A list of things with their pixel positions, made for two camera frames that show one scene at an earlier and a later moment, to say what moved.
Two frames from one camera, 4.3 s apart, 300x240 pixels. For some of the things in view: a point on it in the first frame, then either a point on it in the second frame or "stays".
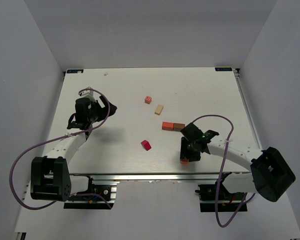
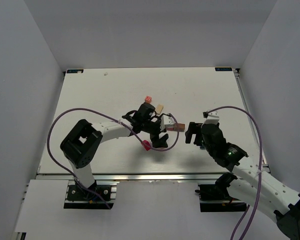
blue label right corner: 223,69 stays
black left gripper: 101,109 to 156,129
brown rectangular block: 178,127 stays
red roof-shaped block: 146,144 stays
